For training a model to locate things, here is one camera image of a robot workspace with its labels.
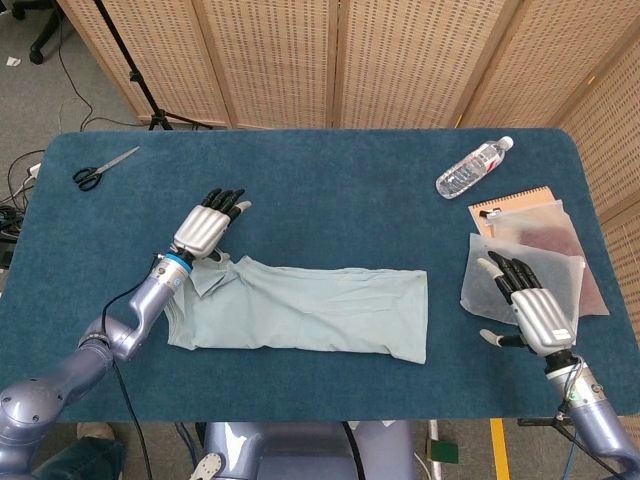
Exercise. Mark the frosted bag with red garment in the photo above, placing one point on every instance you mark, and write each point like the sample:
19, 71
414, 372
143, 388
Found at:
545, 235

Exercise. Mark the light green t-shirt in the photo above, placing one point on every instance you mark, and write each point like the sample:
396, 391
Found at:
300, 310

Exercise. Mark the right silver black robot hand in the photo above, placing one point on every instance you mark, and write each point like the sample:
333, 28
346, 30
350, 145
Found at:
545, 320

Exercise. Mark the black tripod stand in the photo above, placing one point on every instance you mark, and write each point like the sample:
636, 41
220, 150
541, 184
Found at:
134, 76

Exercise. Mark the white metal tube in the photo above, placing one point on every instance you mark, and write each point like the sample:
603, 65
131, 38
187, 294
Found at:
434, 429

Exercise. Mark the blue table cover cloth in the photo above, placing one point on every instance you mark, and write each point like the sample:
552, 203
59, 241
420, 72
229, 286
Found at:
300, 165

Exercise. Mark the frosted bag with QR label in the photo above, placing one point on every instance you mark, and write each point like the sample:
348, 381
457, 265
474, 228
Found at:
560, 275

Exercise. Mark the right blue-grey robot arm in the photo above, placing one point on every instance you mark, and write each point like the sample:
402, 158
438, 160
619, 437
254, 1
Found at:
595, 425

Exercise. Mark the person's beige shoe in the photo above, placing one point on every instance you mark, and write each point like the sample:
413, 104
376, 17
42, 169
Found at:
97, 431

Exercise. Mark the white robot bracket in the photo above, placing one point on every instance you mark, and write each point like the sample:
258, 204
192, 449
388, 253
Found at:
209, 466

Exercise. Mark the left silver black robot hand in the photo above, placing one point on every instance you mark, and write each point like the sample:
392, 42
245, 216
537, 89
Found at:
200, 232

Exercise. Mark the white paper scrap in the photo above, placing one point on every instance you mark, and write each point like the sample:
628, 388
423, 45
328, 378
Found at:
13, 61

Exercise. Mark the brown spiral notebook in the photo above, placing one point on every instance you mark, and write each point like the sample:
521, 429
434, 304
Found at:
510, 198

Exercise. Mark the green block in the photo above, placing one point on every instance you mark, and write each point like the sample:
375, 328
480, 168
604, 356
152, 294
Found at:
445, 451

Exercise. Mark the black office chair base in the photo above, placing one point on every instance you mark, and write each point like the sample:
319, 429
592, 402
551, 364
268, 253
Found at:
42, 37

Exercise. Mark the blue-grey robot torso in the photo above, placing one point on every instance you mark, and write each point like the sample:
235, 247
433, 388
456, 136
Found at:
300, 450

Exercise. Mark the clear plastic water bottle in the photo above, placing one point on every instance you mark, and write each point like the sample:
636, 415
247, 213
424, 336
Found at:
467, 170

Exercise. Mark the white power plug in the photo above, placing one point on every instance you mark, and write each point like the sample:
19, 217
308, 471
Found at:
33, 171

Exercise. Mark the person's dark jeans leg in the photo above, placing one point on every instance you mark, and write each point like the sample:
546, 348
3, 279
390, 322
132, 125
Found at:
85, 460

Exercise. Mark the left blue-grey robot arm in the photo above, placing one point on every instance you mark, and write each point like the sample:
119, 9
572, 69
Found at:
150, 300

